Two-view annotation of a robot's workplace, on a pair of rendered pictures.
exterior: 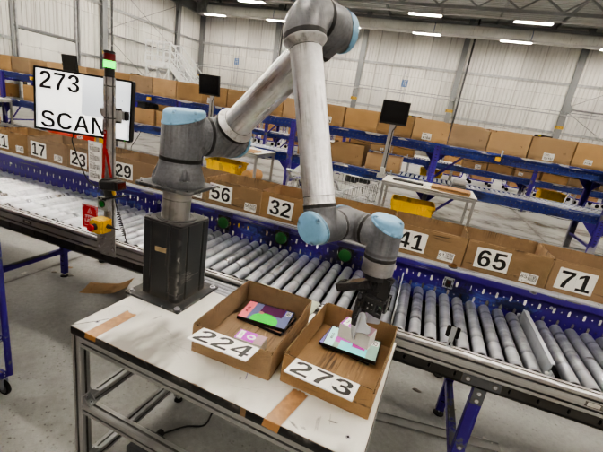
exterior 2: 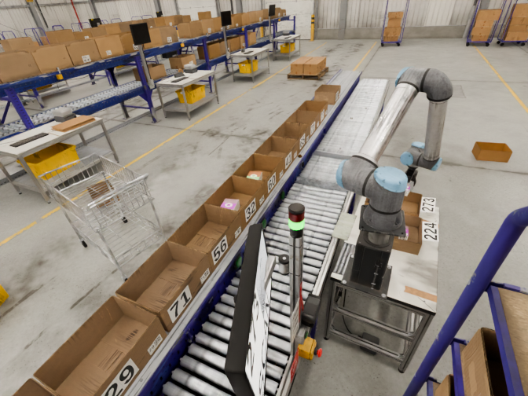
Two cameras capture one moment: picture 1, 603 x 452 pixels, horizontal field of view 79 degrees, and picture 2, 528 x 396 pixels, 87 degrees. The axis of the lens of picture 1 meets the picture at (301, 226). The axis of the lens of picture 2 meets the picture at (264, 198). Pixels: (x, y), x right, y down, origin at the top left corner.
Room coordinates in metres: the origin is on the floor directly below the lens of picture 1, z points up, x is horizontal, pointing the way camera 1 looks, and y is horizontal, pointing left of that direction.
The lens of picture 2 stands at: (1.75, 1.66, 2.19)
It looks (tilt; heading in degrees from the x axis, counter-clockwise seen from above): 36 degrees down; 280
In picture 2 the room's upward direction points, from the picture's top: 4 degrees counter-clockwise
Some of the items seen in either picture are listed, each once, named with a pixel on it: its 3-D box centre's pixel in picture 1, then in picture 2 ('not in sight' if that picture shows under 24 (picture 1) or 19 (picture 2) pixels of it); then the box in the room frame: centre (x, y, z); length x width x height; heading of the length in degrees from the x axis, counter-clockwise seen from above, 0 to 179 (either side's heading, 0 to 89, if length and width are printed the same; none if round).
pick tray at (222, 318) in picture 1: (257, 322); (390, 229); (1.14, 0.10, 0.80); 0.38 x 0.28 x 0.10; 163
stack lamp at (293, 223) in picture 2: (109, 60); (296, 217); (1.77, 0.98, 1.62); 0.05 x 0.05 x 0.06
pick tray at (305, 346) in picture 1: (344, 351); (392, 203); (1.05, -0.21, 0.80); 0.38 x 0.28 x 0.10; 159
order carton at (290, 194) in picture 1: (298, 206); (236, 200); (2.24, 0.04, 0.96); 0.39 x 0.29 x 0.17; 73
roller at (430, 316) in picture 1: (430, 315); (324, 179); (1.55, -0.67, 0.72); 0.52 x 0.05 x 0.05; 163
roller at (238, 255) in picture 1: (235, 256); (287, 255); (1.85, 0.33, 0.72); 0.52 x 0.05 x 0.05; 163
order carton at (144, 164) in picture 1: (146, 169); (107, 353); (2.59, 1.17, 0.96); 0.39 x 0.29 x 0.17; 73
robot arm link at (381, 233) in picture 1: (383, 237); (416, 151); (0.97, -0.23, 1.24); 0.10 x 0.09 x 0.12; 50
